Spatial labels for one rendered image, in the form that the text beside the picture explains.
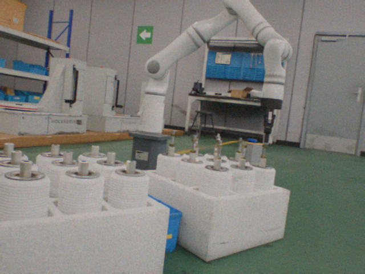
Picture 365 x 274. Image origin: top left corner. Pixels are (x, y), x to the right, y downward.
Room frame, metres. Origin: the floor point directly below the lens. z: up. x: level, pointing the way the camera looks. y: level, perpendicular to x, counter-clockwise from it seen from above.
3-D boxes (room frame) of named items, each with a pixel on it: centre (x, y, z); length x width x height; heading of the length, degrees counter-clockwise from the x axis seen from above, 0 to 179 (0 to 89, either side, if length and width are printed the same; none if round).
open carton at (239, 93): (5.87, -0.97, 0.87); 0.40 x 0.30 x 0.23; 54
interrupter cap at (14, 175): (0.61, 0.31, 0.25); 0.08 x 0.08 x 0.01
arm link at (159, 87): (1.38, 0.14, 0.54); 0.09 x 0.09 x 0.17; 76
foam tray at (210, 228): (1.12, -0.13, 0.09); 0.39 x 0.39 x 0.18; 40
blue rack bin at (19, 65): (5.89, 3.02, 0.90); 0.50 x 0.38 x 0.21; 67
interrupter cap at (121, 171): (0.75, 0.12, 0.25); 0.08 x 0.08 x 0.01
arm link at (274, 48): (1.10, -0.29, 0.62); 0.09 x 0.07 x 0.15; 130
